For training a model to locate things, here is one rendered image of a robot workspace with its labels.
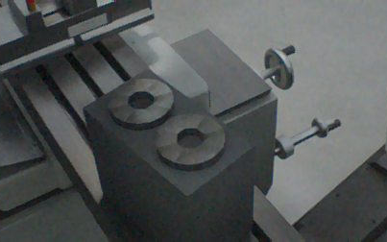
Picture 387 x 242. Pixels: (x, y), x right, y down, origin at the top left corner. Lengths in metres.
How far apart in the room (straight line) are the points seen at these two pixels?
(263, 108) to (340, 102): 1.07
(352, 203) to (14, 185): 0.71
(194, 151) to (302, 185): 1.45
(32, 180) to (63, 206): 0.11
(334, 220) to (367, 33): 1.58
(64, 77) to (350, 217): 0.67
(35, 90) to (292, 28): 1.80
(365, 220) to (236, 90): 0.40
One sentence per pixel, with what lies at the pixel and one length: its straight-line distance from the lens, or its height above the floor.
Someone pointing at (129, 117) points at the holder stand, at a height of 1.13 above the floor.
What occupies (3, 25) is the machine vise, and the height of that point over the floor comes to 0.99.
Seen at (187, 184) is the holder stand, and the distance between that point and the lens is 0.80.
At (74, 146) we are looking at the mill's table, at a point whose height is 0.93.
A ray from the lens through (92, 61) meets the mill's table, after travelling 1.29.
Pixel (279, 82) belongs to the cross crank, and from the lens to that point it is 1.72.
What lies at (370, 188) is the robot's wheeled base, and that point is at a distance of 1.50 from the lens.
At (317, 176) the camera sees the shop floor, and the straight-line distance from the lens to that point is 2.28.
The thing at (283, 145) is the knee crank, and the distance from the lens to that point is 1.64.
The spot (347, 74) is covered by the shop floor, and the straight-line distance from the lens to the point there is 2.67.
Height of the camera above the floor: 1.73
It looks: 45 degrees down
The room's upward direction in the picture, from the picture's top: 4 degrees counter-clockwise
